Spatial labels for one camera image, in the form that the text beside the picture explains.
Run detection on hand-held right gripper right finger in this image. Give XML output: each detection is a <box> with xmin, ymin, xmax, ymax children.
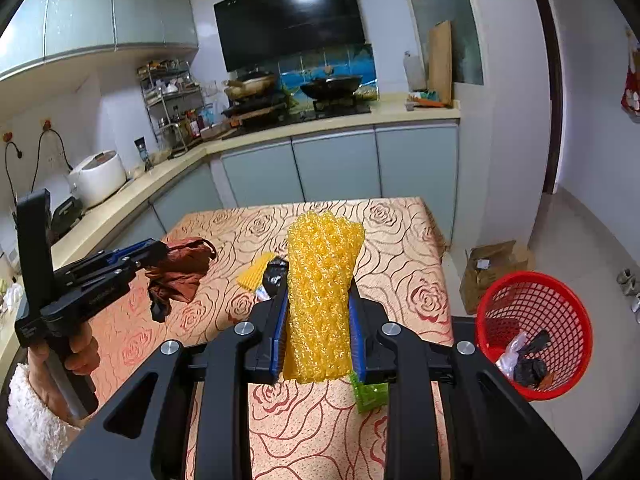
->
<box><xmin>347</xmin><ymin>275</ymin><xmax>583</xmax><ymax>480</ymax></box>

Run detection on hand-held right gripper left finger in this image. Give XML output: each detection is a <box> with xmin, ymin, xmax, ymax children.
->
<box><xmin>52</xmin><ymin>272</ymin><xmax>292</xmax><ymax>480</ymax></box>

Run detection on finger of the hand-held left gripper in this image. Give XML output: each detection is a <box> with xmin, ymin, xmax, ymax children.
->
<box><xmin>70</xmin><ymin>255</ymin><xmax>165</xmax><ymax>305</ymax></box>
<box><xmin>55</xmin><ymin>240</ymin><xmax>168</xmax><ymax>281</ymax></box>

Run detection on green plastic wrapper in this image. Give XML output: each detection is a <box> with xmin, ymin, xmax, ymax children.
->
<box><xmin>352</xmin><ymin>372</ymin><xmax>390</xmax><ymax>415</ymax></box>

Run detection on brown plastic bag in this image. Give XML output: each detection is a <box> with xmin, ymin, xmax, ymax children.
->
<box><xmin>145</xmin><ymin>237</ymin><xmax>218</xmax><ymax>323</ymax></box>

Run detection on large yellow bubble wrap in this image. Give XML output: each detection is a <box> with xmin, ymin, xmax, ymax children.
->
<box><xmin>282</xmin><ymin>211</ymin><xmax>366</xmax><ymax>385</ymax></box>

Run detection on silver foil packet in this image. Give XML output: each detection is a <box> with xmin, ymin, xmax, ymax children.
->
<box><xmin>256</xmin><ymin>256</ymin><xmax>290</xmax><ymax>306</ymax></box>

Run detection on small yellow foam piece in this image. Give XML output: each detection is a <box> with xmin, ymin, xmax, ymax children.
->
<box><xmin>239</xmin><ymin>252</ymin><xmax>273</xmax><ymax>293</ymax></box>

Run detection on large clear plastic bag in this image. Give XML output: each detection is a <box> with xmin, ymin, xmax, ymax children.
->
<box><xmin>497</xmin><ymin>332</ymin><xmax>531</xmax><ymax>376</ymax></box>

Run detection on red plastic mesh basket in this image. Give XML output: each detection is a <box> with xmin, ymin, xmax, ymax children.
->
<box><xmin>474</xmin><ymin>271</ymin><xmax>593</xmax><ymax>402</ymax></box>

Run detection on person's left forearm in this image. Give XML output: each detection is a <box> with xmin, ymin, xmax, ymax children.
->
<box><xmin>6</xmin><ymin>362</ymin><xmax>83</xmax><ymax>478</ymax></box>

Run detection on person's left hand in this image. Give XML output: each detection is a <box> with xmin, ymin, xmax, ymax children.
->
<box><xmin>27</xmin><ymin>334</ymin><xmax>101</xmax><ymax>428</ymax></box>

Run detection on black sandwich maker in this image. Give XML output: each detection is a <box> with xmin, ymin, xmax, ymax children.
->
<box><xmin>50</xmin><ymin>196</ymin><xmax>86</xmax><ymax>241</ymax></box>

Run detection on white rice cooker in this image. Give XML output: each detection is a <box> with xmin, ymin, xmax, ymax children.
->
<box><xmin>67</xmin><ymin>150</ymin><xmax>128</xmax><ymax>209</ymax></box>

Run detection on rose-patterned tablecloth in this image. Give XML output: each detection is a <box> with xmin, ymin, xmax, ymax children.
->
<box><xmin>90</xmin><ymin>196</ymin><xmax>456</xmax><ymax>480</ymax></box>

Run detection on dark standing pouch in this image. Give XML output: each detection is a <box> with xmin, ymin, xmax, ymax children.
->
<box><xmin>134</xmin><ymin>137</ymin><xmax>153</xmax><ymax>171</ymax></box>

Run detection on cardboard box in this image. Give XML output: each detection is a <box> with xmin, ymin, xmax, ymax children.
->
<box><xmin>460</xmin><ymin>240</ymin><xmax>536</xmax><ymax>316</ymax></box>

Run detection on metal spice rack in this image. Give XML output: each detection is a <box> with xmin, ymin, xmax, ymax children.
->
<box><xmin>139</xmin><ymin>60</ymin><xmax>207</xmax><ymax>153</ymax></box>

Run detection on grey kitchen counter cabinets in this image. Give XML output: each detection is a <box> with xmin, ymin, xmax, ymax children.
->
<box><xmin>0</xmin><ymin>97</ymin><xmax>461</xmax><ymax>301</ymax></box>

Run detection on beige frying pan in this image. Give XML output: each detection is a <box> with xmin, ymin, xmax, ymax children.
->
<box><xmin>223</xmin><ymin>72</ymin><xmax>278</xmax><ymax>101</ymax></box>

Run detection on black gas stove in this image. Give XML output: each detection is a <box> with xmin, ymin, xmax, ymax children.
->
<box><xmin>222</xmin><ymin>100</ymin><xmax>375</xmax><ymax>140</ymax></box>

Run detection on green and orange scrubbers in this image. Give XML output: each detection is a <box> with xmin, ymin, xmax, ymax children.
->
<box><xmin>406</xmin><ymin>90</ymin><xmax>451</xmax><ymax>111</ymax></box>

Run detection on black wok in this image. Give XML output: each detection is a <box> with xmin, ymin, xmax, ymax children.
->
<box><xmin>299</xmin><ymin>74</ymin><xmax>365</xmax><ymax>101</ymax></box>

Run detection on black range hood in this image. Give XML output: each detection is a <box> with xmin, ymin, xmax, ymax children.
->
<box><xmin>213</xmin><ymin>0</ymin><xmax>367</xmax><ymax>73</ymax></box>

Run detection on wooden cutting board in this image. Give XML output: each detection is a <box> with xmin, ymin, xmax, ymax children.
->
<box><xmin>427</xmin><ymin>20</ymin><xmax>453</xmax><ymax>106</ymax></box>

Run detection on red hanging decoration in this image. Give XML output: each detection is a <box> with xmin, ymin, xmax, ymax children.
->
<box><xmin>621</xmin><ymin>27</ymin><xmax>640</xmax><ymax>123</ymax></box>

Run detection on grey wall cabinets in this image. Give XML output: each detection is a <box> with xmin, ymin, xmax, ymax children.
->
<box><xmin>0</xmin><ymin>0</ymin><xmax>201</xmax><ymax>81</ymax></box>

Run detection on dark wooden door frame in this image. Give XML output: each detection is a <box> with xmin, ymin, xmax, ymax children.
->
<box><xmin>525</xmin><ymin>0</ymin><xmax>566</xmax><ymax>196</ymax></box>

